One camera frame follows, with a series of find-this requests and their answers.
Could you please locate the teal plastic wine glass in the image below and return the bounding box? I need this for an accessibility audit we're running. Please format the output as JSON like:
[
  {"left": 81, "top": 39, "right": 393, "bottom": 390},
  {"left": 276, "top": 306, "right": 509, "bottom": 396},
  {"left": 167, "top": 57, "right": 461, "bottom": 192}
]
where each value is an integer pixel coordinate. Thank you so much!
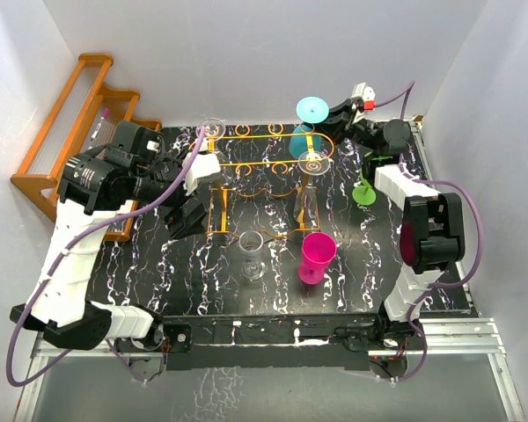
[{"left": 289, "top": 97, "right": 329, "bottom": 159}]

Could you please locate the clear short wine glass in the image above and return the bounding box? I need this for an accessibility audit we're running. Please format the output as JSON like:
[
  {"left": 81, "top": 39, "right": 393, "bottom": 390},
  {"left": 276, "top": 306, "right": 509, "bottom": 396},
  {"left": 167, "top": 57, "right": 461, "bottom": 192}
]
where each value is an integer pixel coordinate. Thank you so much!
[{"left": 238, "top": 231, "right": 266, "bottom": 280}]

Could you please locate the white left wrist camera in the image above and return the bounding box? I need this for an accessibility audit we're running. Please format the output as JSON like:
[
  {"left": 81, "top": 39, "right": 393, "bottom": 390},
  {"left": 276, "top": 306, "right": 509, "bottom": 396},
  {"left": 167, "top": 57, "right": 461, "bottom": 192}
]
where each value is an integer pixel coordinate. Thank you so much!
[{"left": 184, "top": 153, "right": 221, "bottom": 196}]

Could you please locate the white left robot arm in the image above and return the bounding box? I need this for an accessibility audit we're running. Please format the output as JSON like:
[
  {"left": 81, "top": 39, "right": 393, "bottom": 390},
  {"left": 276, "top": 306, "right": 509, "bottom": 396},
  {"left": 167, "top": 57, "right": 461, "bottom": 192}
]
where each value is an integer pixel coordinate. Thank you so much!
[{"left": 10, "top": 120, "right": 221, "bottom": 351}]

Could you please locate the aluminium base frame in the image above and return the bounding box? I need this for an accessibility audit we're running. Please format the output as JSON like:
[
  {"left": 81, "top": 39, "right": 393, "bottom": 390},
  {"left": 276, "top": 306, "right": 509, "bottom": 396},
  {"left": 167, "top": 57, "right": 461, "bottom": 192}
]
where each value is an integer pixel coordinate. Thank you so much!
[{"left": 15, "top": 312, "right": 525, "bottom": 421}]

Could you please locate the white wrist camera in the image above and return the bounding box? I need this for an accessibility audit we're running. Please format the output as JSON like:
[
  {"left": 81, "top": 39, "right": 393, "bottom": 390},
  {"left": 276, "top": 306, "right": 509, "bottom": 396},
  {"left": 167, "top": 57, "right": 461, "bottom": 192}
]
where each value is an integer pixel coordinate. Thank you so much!
[
  {"left": 184, "top": 153, "right": 221, "bottom": 196},
  {"left": 350, "top": 83, "right": 376, "bottom": 111}
]

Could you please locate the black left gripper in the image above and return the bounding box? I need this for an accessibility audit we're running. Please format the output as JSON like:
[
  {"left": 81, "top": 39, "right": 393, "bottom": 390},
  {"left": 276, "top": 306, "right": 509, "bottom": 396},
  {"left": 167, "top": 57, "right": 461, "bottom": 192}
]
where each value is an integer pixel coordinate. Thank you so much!
[{"left": 132, "top": 149, "right": 209, "bottom": 236}]

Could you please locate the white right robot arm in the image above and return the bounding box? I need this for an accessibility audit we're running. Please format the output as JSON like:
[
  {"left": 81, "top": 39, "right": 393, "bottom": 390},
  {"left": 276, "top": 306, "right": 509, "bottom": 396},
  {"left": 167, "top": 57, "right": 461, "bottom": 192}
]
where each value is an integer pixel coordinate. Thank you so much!
[{"left": 316, "top": 98, "right": 465, "bottom": 349}]

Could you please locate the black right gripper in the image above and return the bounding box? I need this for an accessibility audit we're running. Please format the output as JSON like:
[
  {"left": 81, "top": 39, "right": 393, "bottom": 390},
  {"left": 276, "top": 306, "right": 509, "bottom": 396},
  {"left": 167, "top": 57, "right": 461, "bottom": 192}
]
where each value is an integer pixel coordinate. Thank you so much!
[{"left": 304, "top": 100, "right": 380, "bottom": 154}]

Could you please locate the orange wooden shelf rack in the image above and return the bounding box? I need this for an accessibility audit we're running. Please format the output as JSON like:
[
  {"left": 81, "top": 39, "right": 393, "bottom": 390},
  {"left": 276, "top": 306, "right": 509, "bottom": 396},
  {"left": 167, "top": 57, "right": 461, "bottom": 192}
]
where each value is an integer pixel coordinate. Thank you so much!
[{"left": 11, "top": 53, "right": 162, "bottom": 221}]

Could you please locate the pink capped marker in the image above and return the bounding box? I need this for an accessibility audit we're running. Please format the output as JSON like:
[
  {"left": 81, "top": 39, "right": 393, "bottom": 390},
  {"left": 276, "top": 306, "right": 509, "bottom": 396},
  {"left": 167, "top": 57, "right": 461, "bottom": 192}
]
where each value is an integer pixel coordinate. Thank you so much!
[{"left": 90, "top": 109, "right": 109, "bottom": 143}]

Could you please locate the magenta plastic wine glass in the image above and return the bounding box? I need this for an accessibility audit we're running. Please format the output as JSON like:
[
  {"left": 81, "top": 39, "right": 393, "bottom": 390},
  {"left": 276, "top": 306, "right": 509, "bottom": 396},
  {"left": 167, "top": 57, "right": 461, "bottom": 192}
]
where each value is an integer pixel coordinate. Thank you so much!
[{"left": 298, "top": 232, "right": 337, "bottom": 285}]

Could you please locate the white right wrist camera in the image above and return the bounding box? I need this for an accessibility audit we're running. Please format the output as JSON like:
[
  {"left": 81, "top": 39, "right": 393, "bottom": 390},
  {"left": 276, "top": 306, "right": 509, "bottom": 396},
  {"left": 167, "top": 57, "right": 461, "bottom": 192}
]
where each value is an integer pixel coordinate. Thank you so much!
[{"left": 350, "top": 83, "right": 376, "bottom": 111}]

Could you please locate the gold wire wine glass rack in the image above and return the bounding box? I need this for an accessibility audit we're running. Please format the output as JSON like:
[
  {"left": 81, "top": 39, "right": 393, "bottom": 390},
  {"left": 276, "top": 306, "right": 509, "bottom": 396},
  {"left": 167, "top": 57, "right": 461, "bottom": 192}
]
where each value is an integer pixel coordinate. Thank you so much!
[{"left": 206, "top": 123, "right": 335, "bottom": 239}]

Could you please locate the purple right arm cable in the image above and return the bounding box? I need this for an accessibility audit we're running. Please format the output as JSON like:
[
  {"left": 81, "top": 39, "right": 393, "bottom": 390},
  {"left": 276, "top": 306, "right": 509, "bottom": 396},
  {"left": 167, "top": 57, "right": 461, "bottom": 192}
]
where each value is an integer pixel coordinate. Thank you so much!
[{"left": 373, "top": 80, "right": 485, "bottom": 382}]

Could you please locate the green plastic wine glass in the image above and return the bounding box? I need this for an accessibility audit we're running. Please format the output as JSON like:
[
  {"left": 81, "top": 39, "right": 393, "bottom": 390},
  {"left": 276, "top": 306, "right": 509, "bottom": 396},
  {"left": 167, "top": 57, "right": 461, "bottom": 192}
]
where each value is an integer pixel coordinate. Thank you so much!
[{"left": 352, "top": 152, "right": 377, "bottom": 207}]

